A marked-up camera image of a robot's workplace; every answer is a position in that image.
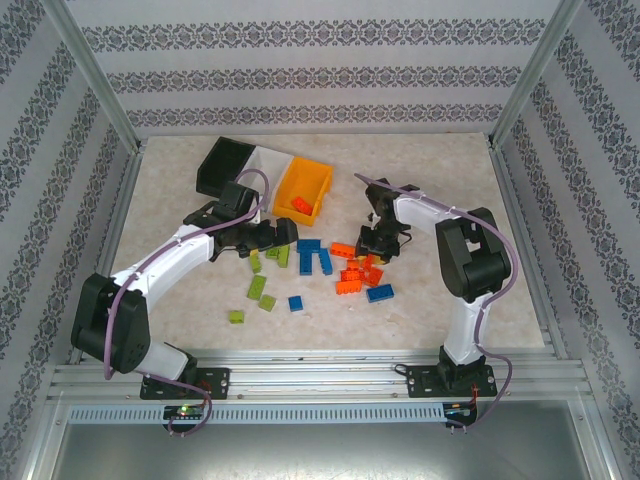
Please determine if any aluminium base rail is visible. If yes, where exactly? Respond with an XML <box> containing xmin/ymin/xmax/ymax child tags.
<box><xmin>47</xmin><ymin>349</ymin><xmax>591</xmax><ymax>402</ymax></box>

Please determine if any aluminium table side rail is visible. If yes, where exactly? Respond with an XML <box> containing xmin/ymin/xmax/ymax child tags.
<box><xmin>487</xmin><ymin>134</ymin><xmax>570</xmax><ymax>360</ymax></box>
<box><xmin>69</xmin><ymin>138</ymin><xmax>147</xmax><ymax>365</ymax></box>

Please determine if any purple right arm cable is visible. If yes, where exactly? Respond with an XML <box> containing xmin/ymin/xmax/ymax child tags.
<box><xmin>353</xmin><ymin>172</ymin><xmax>518</xmax><ymax>432</ymax></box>

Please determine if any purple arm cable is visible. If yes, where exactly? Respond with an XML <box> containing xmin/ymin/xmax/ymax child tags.
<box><xmin>353</xmin><ymin>172</ymin><xmax>518</xmax><ymax>432</ymax></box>
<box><xmin>102</xmin><ymin>168</ymin><xmax>275</xmax><ymax>439</ymax></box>

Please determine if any white plastic bin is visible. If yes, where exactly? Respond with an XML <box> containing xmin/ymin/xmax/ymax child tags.
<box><xmin>243</xmin><ymin>145</ymin><xmax>295</xmax><ymax>225</ymax></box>

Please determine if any slotted grey cable duct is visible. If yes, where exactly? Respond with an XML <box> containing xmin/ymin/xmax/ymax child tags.
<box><xmin>67</xmin><ymin>402</ymin><xmax>447</xmax><ymax>425</ymax></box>

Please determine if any grey metal panel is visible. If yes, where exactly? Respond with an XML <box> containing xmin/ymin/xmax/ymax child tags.
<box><xmin>29</xmin><ymin>422</ymin><xmax>616</xmax><ymax>480</ymax></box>

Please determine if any aluminium frame post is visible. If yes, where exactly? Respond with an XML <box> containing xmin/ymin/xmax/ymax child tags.
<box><xmin>38</xmin><ymin>0</ymin><xmax>144</xmax><ymax>154</ymax></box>
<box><xmin>487</xmin><ymin>0</ymin><xmax>586</xmax><ymax>149</ymax></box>

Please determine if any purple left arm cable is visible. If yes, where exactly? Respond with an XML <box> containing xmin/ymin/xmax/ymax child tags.
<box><xmin>102</xmin><ymin>168</ymin><xmax>275</xmax><ymax>439</ymax></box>

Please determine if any circuit board with green light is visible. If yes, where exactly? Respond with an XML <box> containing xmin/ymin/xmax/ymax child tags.
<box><xmin>163</xmin><ymin>405</ymin><xmax>205</xmax><ymax>420</ymax></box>

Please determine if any yellow plastic bin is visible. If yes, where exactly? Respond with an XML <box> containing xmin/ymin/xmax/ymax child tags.
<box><xmin>272</xmin><ymin>156</ymin><xmax>335</xmax><ymax>227</ymax></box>

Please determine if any wide blue lego brick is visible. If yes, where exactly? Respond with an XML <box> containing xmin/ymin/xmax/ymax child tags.
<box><xmin>365</xmin><ymin>283</ymin><xmax>396</xmax><ymax>304</ymax></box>

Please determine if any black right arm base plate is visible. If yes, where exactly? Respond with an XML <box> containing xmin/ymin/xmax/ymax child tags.
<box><xmin>405</xmin><ymin>363</ymin><xmax>496</xmax><ymax>400</ymax></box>

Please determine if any long green lego brick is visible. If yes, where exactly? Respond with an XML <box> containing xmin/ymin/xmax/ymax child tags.
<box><xmin>246</xmin><ymin>274</ymin><xmax>269</xmax><ymax>301</ymax></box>

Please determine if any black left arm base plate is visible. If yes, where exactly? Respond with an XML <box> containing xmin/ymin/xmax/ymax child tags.
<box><xmin>139</xmin><ymin>367</ymin><xmax>231</xmax><ymax>401</ymax></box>

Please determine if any black plastic bin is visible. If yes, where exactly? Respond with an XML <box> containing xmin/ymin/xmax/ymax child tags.
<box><xmin>195</xmin><ymin>136</ymin><xmax>257</xmax><ymax>199</ymax></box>

